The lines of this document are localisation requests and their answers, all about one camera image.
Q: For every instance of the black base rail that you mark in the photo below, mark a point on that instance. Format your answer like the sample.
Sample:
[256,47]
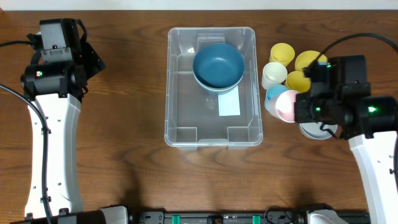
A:
[276,216]

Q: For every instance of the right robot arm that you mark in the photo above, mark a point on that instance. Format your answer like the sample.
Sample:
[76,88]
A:
[372,138]

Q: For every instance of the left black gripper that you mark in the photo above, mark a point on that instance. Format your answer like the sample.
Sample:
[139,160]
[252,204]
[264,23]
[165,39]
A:
[94,58]

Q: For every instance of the clear plastic storage bin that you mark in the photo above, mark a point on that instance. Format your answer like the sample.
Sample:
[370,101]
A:
[212,93]

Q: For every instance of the dark blue bowl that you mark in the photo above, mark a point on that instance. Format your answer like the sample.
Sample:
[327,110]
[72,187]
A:
[218,58]
[214,83]

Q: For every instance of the yellow small bowl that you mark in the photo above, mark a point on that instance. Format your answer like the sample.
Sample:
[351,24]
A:
[305,59]

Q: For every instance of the cream cup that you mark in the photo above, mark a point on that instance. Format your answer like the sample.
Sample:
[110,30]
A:
[273,73]

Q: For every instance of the light blue cup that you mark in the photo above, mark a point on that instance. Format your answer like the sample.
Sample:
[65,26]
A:
[273,91]

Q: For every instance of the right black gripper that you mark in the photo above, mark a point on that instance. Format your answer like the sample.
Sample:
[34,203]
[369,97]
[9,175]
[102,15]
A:
[306,111]

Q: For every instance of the yellow cup lower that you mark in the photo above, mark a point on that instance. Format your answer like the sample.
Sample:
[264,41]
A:
[297,81]

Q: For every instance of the yellow cup upper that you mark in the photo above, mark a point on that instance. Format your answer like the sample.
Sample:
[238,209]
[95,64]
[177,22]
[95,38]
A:
[282,53]

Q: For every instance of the grey small bowl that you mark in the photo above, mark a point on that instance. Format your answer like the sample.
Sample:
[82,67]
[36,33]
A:
[317,130]

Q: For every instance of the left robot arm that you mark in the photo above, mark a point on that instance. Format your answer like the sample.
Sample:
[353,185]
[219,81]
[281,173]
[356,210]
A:
[54,85]

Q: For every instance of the yellow cup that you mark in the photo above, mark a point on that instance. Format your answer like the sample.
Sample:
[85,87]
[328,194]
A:
[297,81]
[282,53]

